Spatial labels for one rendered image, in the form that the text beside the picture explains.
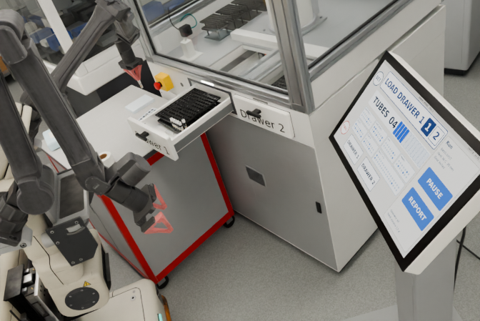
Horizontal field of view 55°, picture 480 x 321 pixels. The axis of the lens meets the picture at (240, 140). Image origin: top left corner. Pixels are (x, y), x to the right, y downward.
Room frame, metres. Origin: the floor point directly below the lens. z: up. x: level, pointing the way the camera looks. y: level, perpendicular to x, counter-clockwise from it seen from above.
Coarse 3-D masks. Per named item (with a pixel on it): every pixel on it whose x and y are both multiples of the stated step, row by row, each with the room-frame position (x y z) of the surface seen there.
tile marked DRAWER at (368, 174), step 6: (366, 162) 0.88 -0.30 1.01; (360, 168) 0.89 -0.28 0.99; (366, 168) 0.87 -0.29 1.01; (372, 168) 0.85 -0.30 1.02; (360, 174) 0.87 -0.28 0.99; (366, 174) 0.85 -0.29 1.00; (372, 174) 0.84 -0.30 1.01; (378, 174) 0.82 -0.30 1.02; (366, 180) 0.84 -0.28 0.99; (372, 180) 0.82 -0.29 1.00; (378, 180) 0.81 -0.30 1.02; (366, 186) 0.83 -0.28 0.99; (372, 186) 0.81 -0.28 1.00
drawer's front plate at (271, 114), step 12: (240, 96) 1.55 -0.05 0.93; (240, 108) 1.54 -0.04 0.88; (252, 108) 1.48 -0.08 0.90; (264, 108) 1.42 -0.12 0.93; (252, 120) 1.50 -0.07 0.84; (264, 120) 1.44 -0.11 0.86; (276, 120) 1.38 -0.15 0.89; (288, 120) 1.33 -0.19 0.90; (276, 132) 1.39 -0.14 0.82; (288, 132) 1.34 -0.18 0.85
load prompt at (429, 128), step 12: (384, 84) 1.01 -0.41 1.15; (396, 84) 0.97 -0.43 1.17; (396, 96) 0.94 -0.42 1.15; (408, 96) 0.90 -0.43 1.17; (408, 108) 0.88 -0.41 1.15; (420, 108) 0.84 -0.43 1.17; (408, 120) 0.85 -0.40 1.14; (420, 120) 0.82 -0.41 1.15; (432, 120) 0.79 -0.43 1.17; (420, 132) 0.79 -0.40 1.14; (432, 132) 0.76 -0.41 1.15; (444, 132) 0.73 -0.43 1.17; (432, 144) 0.74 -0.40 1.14
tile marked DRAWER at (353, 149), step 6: (348, 138) 1.01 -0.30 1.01; (354, 138) 0.98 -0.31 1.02; (348, 144) 0.99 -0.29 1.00; (354, 144) 0.97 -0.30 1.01; (348, 150) 0.98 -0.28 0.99; (354, 150) 0.95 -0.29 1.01; (360, 150) 0.93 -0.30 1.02; (354, 156) 0.94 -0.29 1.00; (360, 156) 0.92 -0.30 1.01; (354, 162) 0.92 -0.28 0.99
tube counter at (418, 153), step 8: (392, 120) 0.90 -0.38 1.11; (400, 120) 0.87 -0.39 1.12; (392, 128) 0.88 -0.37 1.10; (400, 128) 0.86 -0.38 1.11; (408, 128) 0.83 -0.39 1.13; (400, 136) 0.84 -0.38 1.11; (408, 136) 0.82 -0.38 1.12; (400, 144) 0.82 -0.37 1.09; (408, 144) 0.80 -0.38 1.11; (416, 144) 0.78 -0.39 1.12; (408, 152) 0.78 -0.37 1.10; (416, 152) 0.76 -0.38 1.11; (424, 152) 0.74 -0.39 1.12; (416, 160) 0.75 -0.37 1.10; (424, 160) 0.73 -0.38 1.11
